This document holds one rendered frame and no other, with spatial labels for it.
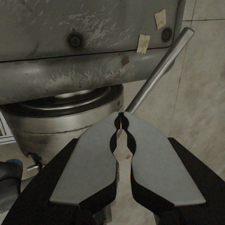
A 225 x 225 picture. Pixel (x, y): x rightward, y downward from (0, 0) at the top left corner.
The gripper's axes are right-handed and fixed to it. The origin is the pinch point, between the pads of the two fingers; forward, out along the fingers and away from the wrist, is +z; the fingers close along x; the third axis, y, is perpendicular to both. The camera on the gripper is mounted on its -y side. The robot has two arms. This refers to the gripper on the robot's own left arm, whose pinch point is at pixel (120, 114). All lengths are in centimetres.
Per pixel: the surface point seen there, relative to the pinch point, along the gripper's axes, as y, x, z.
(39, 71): -2.3, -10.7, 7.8
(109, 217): 144, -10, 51
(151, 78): -1.6, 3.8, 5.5
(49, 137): 10.8, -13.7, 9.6
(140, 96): 0.7, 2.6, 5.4
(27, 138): 11.4, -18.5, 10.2
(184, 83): 65, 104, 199
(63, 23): -7.6, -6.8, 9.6
